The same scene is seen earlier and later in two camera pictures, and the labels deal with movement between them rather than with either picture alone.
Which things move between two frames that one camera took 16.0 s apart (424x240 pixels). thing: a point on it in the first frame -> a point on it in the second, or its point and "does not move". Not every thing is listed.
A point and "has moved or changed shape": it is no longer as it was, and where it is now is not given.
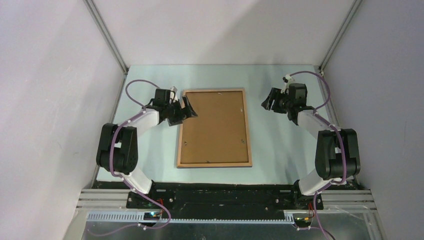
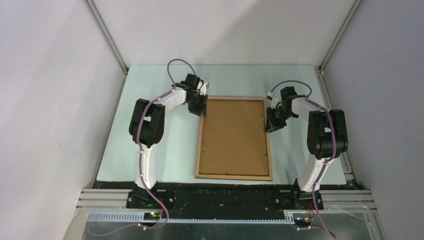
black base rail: x=221 y=198 does not move
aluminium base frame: x=104 y=214 does not move
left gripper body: x=175 y=113 -> x=197 y=104
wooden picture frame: x=218 y=137 -> x=269 y=178
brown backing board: x=217 y=134 has moved or changed shape
